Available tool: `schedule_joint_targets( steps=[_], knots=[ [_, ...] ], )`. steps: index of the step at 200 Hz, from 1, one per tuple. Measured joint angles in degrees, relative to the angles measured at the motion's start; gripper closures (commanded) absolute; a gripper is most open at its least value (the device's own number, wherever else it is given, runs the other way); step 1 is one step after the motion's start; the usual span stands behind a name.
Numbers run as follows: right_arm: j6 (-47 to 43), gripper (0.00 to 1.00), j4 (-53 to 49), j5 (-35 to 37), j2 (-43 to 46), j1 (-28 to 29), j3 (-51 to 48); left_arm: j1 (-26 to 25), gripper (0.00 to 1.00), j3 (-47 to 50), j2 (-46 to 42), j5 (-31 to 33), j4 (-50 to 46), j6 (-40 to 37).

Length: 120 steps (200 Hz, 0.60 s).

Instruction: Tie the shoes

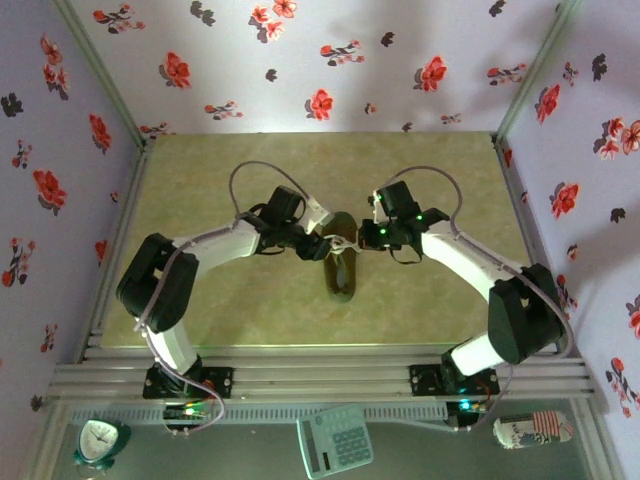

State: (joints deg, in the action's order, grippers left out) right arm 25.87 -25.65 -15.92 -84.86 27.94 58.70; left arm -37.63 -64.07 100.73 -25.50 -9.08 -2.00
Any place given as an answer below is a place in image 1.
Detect teal desk calculator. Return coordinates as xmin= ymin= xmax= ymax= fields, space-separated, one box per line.
xmin=295 ymin=403 xmax=375 ymax=480

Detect olive green canvas shoe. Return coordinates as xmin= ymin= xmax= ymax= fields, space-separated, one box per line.
xmin=322 ymin=210 xmax=359 ymax=305

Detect aluminium frame leg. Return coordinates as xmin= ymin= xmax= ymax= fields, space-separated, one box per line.
xmin=27 ymin=399 xmax=71 ymax=480
xmin=569 ymin=397 xmax=626 ymax=480

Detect white shoelace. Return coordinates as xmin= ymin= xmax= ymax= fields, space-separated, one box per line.
xmin=327 ymin=237 xmax=362 ymax=257

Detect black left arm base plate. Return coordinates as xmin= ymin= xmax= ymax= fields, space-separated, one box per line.
xmin=142 ymin=366 xmax=235 ymax=400

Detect grey left arm cable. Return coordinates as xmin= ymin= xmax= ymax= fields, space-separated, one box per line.
xmin=133 ymin=159 xmax=326 ymax=436

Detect teal alarm clock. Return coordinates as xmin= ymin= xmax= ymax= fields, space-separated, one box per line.
xmin=73 ymin=418 xmax=132 ymax=472

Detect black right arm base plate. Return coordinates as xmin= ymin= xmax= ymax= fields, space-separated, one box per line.
xmin=408 ymin=363 xmax=501 ymax=397

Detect aluminium frame post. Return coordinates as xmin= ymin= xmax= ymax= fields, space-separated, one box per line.
xmin=52 ymin=0 xmax=146 ymax=146
xmin=492 ymin=0 xmax=584 ymax=144

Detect aluminium side rail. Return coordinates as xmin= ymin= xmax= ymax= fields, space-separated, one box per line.
xmin=77 ymin=142 xmax=151 ymax=361
xmin=492 ymin=134 xmax=576 ymax=359

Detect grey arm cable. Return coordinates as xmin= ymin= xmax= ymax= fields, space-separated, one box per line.
xmin=372 ymin=165 xmax=576 ymax=432
xmin=133 ymin=159 xmax=326 ymax=436

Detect grey right arm cable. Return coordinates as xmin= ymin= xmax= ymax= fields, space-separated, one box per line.
xmin=372 ymin=165 xmax=576 ymax=432

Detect printed drink can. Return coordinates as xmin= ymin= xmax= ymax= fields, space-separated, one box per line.
xmin=492 ymin=409 xmax=575 ymax=450

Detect grey slotted cable duct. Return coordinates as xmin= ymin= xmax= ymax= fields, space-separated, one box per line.
xmin=67 ymin=403 xmax=449 ymax=426

